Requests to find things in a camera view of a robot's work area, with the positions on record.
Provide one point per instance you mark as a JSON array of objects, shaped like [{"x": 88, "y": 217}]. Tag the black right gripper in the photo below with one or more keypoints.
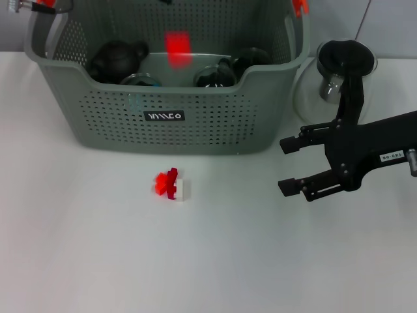
[{"x": 365, "y": 146}]

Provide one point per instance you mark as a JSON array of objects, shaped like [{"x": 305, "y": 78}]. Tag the black teapot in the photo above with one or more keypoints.
[{"x": 115, "y": 60}]

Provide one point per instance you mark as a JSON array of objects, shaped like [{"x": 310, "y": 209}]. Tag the dark red toy block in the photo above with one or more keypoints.
[{"x": 171, "y": 184}]

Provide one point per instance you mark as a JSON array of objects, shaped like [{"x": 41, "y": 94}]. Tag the orange red toy block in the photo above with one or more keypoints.
[{"x": 159, "y": 189}]

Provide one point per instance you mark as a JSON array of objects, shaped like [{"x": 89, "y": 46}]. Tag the glass carafe with black lid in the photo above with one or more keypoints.
[{"x": 345, "y": 55}]

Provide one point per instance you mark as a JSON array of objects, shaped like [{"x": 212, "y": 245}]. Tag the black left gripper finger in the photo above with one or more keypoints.
[{"x": 166, "y": 1}]

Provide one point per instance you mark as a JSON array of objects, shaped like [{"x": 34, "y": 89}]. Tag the grey perforated storage basket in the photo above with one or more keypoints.
[{"x": 211, "y": 130}]

